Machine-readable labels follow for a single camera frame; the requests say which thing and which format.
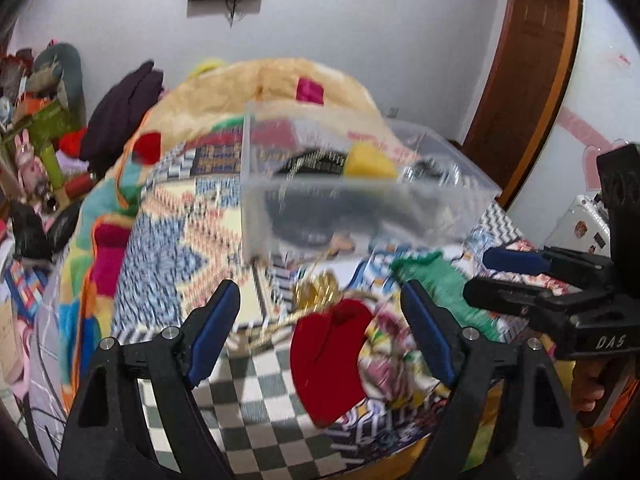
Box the gold chain strap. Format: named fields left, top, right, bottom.
left=244, top=268, right=371, bottom=354

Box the beige plush pillow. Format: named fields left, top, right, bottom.
left=138, top=58, right=378, bottom=151

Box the green toy box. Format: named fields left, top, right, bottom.
left=1, top=98, right=82, bottom=195

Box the brown wooden door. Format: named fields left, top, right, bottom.
left=462, top=0, right=582, bottom=208

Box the colourful patterned blanket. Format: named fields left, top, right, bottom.
left=54, top=110, right=526, bottom=479

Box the grey green dinosaur plush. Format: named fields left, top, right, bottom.
left=26, top=42, right=86, bottom=122

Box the white sticker suitcase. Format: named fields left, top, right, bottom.
left=544, top=195, right=611, bottom=257

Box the red soft pouch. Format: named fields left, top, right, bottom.
left=290, top=299, right=372, bottom=428

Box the pink bunny toy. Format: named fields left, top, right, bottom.
left=14, top=129, right=48, bottom=195

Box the green knitted cloth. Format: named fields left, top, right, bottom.
left=390, top=252, right=501, bottom=341

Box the hand holding second gripper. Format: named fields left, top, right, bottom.
left=570, top=356, right=629, bottom=428

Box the yellow soft ball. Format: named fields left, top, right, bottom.
left=343, top=142, right=398, bottom=180

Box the floral patterned scarf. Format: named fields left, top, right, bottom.
left=358, top=296, right=439, bottom=408

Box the dark purple clothing pile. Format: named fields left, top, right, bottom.
left=79, top=60, right=164, bottom=164

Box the clear plastic storage box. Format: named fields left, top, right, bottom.
left=240, top=102, right=501, bottom=262

